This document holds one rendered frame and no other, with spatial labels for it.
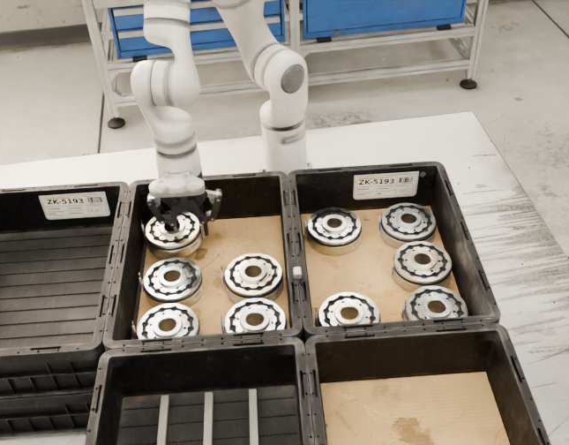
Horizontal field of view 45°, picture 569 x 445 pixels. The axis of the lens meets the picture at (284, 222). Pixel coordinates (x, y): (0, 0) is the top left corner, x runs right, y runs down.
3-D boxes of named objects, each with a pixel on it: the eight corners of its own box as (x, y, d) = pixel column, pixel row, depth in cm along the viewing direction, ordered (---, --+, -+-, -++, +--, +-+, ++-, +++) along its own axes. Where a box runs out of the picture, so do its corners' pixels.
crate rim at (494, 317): (287, 179, 133) (287, 169, 131) (440, 169, 133) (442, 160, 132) (303, 345, 103) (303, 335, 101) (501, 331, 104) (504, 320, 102)
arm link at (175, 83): (192, 106, 103) (195, 11, 102) (136, 104, 104) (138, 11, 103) (203, 109, 110) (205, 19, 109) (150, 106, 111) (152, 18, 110)
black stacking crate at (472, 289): (289, 217, 139) (288, 172, 131) (434, 207, 140) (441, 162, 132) (305, 381, 110) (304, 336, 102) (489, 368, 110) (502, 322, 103)
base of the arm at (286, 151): (267, 171, 157) (260, 108, 146) (307, 169, 157) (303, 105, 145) (266, 198, 150) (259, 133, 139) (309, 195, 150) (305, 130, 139)
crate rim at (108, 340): (131, 190, 132) (130, 180, 130) (287, 179, 133) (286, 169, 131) (103, 358, 102) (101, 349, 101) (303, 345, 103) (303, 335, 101)
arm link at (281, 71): (311, 49, 131) (315, 124, 142) (280, 33, 136) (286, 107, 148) (273, 66, 127) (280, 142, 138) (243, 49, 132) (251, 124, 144)
